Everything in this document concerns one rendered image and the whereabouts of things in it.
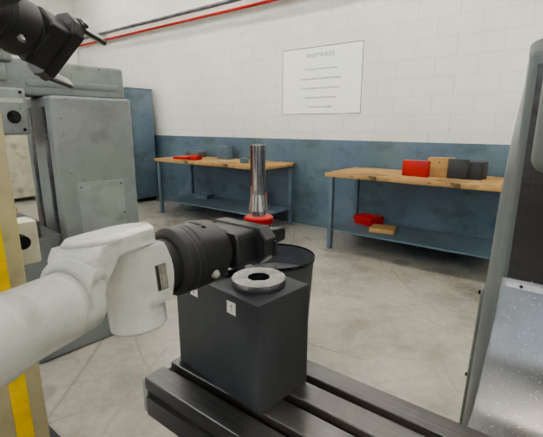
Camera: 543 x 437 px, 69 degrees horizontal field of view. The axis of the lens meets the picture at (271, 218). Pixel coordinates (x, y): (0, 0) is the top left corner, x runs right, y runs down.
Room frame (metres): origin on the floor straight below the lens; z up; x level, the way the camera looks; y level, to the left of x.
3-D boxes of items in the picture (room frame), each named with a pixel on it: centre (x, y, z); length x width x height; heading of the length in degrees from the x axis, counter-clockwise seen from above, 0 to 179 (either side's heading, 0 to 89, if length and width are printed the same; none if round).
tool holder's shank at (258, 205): (0.62, 0.02, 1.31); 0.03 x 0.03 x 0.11
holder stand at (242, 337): (0.65, 0.06, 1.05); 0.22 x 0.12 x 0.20; 46
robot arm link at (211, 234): (0.54, 0.08, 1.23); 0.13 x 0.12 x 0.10; 52
